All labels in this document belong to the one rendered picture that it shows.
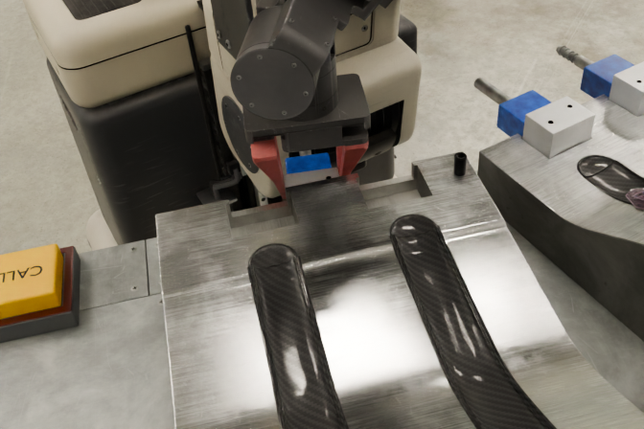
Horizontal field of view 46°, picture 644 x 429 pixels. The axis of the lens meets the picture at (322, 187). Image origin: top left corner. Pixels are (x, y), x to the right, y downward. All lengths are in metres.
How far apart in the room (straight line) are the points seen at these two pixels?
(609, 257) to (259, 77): 0.30
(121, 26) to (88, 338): 0.53
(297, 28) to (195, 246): 0.19
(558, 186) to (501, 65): 1.75
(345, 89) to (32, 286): 0.31
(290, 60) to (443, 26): 2.13
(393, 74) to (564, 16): 1.81
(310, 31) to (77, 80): 0.64
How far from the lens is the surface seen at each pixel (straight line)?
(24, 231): 2.06
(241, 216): 0.62
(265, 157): 0.62
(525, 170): 0.68
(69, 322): 0.68
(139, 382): 0.63
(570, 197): 0.66
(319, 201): 0.60
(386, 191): 0.64
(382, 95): 0.92
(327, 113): 0.61
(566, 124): 0.70
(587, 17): 2.70
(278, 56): 0.49
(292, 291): 0.55
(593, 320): 0.65
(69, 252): 0.71
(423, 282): 0.55
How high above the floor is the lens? 1.30
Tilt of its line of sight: 42 degrees down
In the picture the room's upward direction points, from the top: 6 degrees counter-clockwise
